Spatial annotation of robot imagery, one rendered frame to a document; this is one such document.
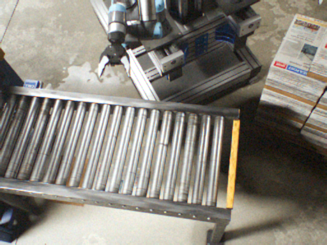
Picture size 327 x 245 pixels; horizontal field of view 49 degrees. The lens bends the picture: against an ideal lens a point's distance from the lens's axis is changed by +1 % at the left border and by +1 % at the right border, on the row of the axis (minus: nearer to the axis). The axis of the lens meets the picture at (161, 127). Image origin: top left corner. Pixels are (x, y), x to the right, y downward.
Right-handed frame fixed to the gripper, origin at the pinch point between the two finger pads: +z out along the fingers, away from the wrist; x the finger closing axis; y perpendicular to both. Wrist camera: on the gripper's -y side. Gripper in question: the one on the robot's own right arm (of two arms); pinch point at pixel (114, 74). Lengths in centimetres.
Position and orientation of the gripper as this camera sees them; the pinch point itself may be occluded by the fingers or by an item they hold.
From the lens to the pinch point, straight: 143.2
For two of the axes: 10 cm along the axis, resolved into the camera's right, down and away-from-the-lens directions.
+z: 0.2, 9.1, -4.1
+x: -10.0, 0.0, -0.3
